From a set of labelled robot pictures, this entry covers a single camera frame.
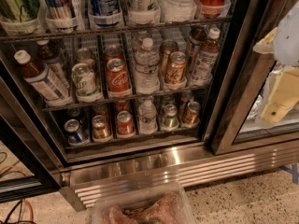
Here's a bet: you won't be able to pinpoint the clear plastic food container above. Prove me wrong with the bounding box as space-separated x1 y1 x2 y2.
92 182 195 224

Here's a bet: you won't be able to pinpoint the gold can bottom right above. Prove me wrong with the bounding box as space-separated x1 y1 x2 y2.
182 101 201 125

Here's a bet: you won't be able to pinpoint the clear water bottle middle shelf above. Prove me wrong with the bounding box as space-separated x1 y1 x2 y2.
135 37 160 94

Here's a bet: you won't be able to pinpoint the tea bottle behind left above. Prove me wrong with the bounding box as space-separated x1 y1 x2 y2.
37 40 70 89

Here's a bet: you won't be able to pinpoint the orange black cables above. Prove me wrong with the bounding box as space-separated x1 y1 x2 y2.
0 198 36 224

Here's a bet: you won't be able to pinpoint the silver green can bottom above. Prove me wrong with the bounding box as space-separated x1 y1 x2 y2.
162 105 178 129

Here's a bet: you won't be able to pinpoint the red cola can behind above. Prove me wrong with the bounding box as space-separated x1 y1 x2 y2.
104 45 124 63

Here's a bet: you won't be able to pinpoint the fridge sliding door frame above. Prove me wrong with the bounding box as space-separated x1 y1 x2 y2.
206 0 298 155

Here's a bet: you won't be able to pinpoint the red can bottom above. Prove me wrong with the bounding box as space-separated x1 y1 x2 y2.
117 111 135 135

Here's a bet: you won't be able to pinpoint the gold can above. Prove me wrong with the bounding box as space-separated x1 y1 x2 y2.
92 115 111 139
182 101 201 125
160 39 178 75
164 51 187 84

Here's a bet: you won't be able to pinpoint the tea bottle white cap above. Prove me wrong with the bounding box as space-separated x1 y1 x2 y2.
191 27 221 84
14 49 69 101

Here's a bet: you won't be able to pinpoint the silver can behind green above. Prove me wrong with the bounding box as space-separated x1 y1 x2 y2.
76 48 97 72

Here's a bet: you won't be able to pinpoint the clear water bottle top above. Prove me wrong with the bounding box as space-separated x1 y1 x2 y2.
158 0 196 22

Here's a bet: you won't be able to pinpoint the tea bottle behind right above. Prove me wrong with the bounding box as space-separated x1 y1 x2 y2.
186 26 206 72

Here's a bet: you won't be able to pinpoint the gold can bottom left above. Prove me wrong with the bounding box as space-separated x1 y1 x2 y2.
92 115 111 139

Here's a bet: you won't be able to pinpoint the gold can front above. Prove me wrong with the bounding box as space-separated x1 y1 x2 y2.
164 51 187 84

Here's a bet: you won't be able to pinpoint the small water bottle bottom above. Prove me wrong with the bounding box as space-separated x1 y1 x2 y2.
138 100 157 134

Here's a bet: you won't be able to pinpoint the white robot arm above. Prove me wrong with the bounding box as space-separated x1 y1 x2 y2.
253 1 299 127

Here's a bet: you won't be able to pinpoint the green white soda can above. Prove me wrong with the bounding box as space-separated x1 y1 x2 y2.
72 63 97 96

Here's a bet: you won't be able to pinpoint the red cola can front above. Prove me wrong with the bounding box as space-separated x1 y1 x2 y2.
106 58 129 92

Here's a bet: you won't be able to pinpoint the stainless fridge bottom grille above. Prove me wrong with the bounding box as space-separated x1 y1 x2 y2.
60 138 299 211

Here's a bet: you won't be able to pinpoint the red bull can top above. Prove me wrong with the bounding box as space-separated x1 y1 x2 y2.
46 0 76 20

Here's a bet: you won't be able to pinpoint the gold can behind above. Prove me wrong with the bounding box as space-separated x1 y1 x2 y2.
160 39 178 75

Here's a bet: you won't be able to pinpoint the green can top shelf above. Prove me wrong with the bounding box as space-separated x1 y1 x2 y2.
0 0 40 22

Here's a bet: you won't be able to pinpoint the blue pepsi can bottom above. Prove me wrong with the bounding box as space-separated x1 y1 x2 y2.
64 119 89 146

